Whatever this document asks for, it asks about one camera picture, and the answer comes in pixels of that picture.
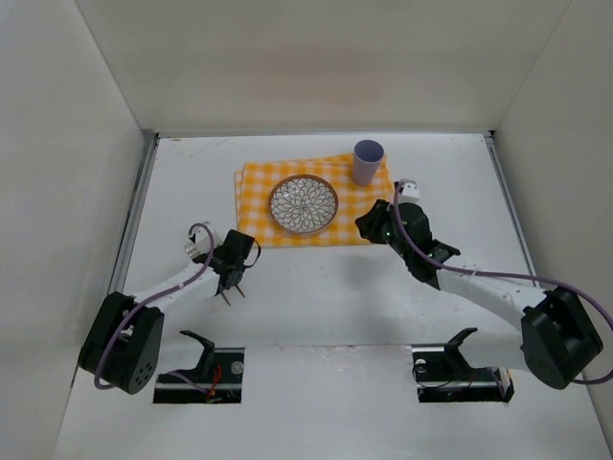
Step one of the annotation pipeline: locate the left aluminium rail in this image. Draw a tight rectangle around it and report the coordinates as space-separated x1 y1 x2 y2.
102 129 159 299

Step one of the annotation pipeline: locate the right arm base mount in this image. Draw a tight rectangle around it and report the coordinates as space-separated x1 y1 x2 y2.
411 328 514 403

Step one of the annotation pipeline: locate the yellow white checkered cloth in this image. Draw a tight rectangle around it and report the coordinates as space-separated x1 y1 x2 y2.
235 153 394 247

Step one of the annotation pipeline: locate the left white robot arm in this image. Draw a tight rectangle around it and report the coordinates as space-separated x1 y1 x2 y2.
78 222 261 395

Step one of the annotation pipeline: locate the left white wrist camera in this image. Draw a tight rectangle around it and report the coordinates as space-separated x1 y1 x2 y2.
184 221 221 260

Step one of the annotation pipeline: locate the right aluminium rail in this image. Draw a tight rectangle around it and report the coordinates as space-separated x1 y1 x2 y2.
475 131 540 288

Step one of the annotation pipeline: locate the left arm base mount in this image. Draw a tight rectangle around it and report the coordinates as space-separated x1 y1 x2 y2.
152 331 245 405

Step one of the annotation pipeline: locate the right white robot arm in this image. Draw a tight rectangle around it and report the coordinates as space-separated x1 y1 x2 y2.
355 199 603 389

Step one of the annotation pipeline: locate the lilac plastic cup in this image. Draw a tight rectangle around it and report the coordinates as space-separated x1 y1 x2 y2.
352 140 385 187

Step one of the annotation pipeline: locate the aluminium rail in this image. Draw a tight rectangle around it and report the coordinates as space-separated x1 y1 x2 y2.
475 131 540 288
102 129 159 299

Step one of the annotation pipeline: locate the floral patterned ceramic bowl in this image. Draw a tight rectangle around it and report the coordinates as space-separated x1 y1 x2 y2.
267 174 339 236

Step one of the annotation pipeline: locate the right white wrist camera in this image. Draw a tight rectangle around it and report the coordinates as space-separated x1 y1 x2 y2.
395 179 420 204

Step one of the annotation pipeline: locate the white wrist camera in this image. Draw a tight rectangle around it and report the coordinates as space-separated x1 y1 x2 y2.
184 221 221 260
395 179 420 204

